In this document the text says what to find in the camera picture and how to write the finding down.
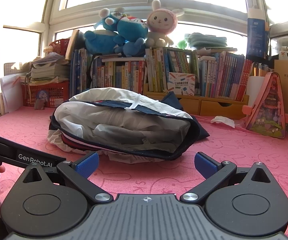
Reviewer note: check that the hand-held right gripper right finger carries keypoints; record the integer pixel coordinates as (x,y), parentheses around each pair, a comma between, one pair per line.
(205,166)

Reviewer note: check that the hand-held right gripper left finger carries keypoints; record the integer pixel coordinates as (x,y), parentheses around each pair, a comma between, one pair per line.
(87,166)

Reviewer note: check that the white and navy jacket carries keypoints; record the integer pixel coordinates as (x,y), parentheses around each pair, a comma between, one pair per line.
(124,130)

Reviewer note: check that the crumpled white tissue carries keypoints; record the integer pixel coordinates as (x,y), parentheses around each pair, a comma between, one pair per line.
(223,120)

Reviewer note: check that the small grey toy figure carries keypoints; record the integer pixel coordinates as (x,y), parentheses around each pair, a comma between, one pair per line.
(41,103)

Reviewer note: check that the white paper sheets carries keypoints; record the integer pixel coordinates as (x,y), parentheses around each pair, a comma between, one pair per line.
(10,92)

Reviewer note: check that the wooden organizer with drawers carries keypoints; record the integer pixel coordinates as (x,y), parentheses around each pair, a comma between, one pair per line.
(221,108)

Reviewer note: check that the large red plastic basket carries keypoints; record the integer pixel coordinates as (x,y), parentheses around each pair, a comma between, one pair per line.
(56,92)

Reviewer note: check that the pink triangular toy bag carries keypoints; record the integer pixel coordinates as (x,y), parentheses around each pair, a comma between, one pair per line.
(268,115)

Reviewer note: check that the colourful printed box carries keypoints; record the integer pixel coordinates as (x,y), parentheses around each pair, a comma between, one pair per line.
(181,85)

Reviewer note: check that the stack of papers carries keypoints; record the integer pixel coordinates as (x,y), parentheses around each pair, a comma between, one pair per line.
(49,70)

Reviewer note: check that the row of children's books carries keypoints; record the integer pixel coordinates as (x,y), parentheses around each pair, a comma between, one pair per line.
(119,76)
(228,77)
(158,65)

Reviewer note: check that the row of blue books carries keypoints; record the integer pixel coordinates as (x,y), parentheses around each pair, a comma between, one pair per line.
(80,72)

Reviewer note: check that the small red plastic basket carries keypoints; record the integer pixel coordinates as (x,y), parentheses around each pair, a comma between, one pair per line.
(59,46)

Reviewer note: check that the leaning wooden board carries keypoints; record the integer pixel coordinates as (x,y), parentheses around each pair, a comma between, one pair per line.
(72,45)

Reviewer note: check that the blue whale plush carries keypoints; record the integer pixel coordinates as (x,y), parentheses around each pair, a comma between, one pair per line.
(96,42)

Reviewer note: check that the stack of green folded cloths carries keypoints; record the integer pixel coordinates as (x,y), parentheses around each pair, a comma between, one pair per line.
(206,40)

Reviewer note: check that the tall blue pack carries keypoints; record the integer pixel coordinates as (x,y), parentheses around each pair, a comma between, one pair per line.
(257,37)

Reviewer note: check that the blue robot cat plush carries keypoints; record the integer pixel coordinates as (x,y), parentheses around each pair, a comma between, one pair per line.
(129,27)

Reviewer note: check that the pink hooded rabbit plush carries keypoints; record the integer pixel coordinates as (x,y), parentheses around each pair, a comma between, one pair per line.
(161,21)

